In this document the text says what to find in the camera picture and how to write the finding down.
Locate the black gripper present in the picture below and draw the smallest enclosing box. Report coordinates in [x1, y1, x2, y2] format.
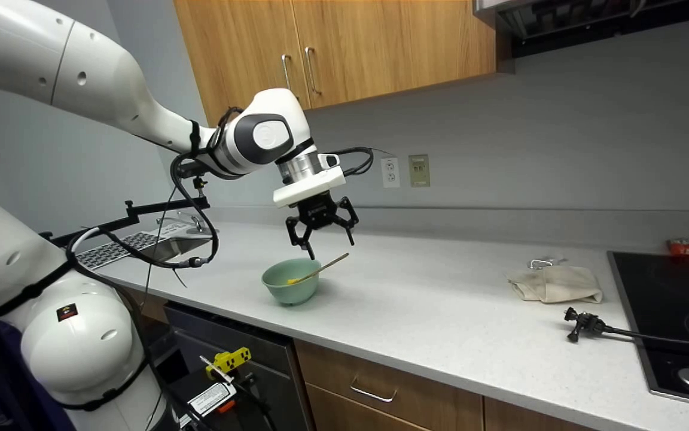
[282, 187, 361, 264]

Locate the mint green bowl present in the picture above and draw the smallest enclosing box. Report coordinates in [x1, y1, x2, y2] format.
[262, 256, 324, 308]

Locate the black dishwasher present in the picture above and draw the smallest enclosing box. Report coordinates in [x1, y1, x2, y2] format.
[161, 299, 317, 431]

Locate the metal sink basin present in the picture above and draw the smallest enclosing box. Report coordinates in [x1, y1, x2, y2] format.
[80, 226, 214, 274]

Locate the yellow clamp tool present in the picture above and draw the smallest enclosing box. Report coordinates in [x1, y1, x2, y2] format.
[200, 345, 256, 385]

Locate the silver red handheld device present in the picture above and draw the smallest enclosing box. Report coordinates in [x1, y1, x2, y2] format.
[184, 381, 242, 423]

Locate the wooden drawer front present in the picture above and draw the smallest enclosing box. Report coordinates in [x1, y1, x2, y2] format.
[295, 341, 594, 431]

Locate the beige crumpled cloth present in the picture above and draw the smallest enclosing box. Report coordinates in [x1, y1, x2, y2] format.
[508, 254, 605, 307]

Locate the dark range hood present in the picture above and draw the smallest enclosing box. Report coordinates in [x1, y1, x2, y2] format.
[474, 0, 689, 59]

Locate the black glass cooktop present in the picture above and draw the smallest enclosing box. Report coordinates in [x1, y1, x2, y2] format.
[605, 250, 689, 415]

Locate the white wall power outlet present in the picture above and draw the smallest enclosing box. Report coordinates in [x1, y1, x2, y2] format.
[380, 155, 403, 191]

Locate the beige wall switch plate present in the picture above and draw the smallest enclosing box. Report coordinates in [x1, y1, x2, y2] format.
[408, 152, 434, 189]

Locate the silver wall cabinet handle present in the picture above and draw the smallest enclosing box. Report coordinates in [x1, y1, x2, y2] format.
[281, 51, 299, 104]
[304, 43, 327, 101]

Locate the wide silver drawer handle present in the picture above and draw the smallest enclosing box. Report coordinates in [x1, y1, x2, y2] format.
[350, 384, 399, 407]

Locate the wooden wall cabinet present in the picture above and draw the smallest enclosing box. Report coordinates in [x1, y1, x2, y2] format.
[173, 0, 499, 130]

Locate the thin black mount cable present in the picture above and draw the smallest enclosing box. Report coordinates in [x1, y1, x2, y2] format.
[616, 323, 689, 349]

